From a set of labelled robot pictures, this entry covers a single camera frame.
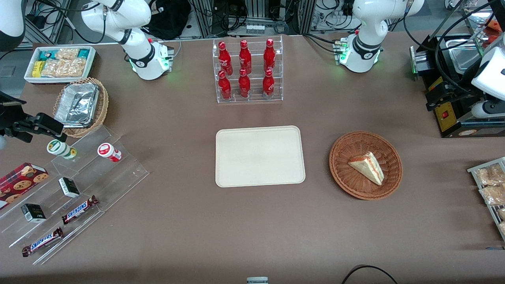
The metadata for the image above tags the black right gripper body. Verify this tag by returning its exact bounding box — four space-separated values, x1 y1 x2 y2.
0 93 26 131

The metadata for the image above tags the triangular sandwich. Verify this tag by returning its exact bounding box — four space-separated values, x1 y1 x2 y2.
348 151 385 186

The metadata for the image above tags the light wicker basket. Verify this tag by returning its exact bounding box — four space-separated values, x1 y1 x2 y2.
52 77 109 138

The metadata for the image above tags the tray of packaged snacks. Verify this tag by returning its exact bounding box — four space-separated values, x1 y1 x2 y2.
468 157 505 242

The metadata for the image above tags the brown round wicker basket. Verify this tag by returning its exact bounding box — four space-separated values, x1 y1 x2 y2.
329 131 403 200

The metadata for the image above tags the cream plastic tray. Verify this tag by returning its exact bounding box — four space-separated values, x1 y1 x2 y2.
215 125 306 188

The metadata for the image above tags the black food warmer machine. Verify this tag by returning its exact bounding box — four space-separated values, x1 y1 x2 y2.
410 34 505 138

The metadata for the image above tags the green lid yogurt cup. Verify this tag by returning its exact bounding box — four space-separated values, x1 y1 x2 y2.
47 139 77 160

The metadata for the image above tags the steel warmer pan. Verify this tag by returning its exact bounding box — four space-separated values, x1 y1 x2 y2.
449 44 483 74

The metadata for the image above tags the aluminium foil container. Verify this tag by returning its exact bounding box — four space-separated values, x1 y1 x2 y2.
54 82 99 129

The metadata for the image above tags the white rectangular snack bin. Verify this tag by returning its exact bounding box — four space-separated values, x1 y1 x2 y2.
24 46 97 85

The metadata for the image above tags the red cookie box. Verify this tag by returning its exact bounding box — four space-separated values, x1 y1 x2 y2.
0 163 50 209

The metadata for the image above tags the large clear cracker bag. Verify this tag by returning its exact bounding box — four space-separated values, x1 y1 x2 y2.
41 58 85 77

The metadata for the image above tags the small black box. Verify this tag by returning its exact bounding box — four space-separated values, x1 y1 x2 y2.
58 177 80 198
21 204 47 223

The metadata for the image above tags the small clear cracker bag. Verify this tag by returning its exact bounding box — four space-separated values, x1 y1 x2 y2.
55 48 79 60

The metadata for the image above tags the clear acrylic stepped display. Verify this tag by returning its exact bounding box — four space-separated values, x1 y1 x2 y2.
0 125 150 265

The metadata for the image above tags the snickers bar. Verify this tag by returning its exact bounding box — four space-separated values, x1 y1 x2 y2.
22 227 64 258
61 195 99 225

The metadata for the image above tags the clear bag of crackers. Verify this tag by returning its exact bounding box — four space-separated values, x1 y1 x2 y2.
479 185 505 206
475 165 505 186

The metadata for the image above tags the black bag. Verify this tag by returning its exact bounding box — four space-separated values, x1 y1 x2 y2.
144 0 192 40

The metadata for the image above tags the red cola bottle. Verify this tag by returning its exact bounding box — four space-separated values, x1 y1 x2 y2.
262 69 275 97
218 70 232 100
239 39 252 75
218 41 233 75
238 68 251 98
263 38 276 73

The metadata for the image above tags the clear acrylic bottle rack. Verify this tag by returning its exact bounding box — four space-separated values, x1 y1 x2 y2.
212 35 284 104

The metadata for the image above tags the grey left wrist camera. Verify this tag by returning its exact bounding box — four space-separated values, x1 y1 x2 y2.
471 101 505 119

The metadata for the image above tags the black cable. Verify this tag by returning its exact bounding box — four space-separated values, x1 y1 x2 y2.
341 265 399 284

